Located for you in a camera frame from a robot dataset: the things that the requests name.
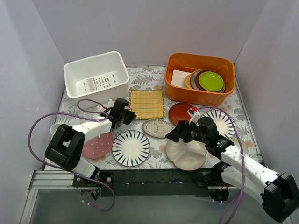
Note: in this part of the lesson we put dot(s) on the floral patterned table mat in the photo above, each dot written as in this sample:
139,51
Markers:
152,78

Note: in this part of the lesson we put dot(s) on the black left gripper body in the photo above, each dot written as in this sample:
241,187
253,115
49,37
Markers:
126,115

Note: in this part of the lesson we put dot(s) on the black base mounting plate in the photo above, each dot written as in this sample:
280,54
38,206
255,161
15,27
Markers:
156,182

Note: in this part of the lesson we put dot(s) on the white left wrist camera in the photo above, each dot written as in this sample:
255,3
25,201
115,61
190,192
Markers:
110,104

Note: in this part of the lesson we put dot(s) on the white plastic bin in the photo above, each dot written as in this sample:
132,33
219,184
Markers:
96,79

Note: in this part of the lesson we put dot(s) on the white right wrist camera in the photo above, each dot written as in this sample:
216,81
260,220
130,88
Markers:
194,115

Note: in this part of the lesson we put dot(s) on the small white cup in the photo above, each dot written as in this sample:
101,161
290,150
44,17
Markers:
54,128

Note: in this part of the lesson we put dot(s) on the pink polka dot plate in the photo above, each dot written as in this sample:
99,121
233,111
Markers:
98,146

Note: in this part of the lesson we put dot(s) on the lime green plate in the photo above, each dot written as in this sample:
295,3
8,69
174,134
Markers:
211,81

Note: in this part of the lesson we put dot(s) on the beige divided plate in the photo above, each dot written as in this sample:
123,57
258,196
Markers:
186,156

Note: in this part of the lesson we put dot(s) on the yellow basket plate in bin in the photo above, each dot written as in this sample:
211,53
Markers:
187,81

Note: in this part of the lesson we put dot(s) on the speckled oval ceramic plate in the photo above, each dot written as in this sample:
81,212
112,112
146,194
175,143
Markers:
157,128

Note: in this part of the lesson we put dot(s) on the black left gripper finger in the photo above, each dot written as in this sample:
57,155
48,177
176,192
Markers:
131,115
128,120

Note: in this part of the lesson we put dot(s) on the red lacquer round plate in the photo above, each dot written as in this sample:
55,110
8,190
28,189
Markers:
178,112

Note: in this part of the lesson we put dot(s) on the white square plate in bin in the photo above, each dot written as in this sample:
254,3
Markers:
178,78

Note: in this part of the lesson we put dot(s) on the grey plate in bin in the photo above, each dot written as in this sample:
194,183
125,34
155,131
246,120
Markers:
193,80

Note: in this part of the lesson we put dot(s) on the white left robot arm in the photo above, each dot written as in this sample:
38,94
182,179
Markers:
67,144

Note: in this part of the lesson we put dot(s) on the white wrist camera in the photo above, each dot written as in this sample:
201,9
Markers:
110,104
194,115

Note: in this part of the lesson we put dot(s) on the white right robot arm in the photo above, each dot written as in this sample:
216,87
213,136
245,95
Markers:
277,193

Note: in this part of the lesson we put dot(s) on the blue striped white plate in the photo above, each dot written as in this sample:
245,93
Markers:
131,148

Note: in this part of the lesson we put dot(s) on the dark red plate in bin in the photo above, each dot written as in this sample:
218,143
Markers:
197,80

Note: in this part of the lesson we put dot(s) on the orange plastic bin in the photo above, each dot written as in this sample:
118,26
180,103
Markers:
191,62

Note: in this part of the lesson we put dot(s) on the aluminium frame rail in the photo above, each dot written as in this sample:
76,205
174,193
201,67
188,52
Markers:
47,180

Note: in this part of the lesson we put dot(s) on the small beige saucer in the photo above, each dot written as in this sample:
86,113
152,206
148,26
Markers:
236,142

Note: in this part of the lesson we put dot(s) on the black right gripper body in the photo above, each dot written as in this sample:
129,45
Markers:
184,133

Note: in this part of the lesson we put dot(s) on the yellow woven bamboo mat plate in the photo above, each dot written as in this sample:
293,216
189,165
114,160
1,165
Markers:
147,104

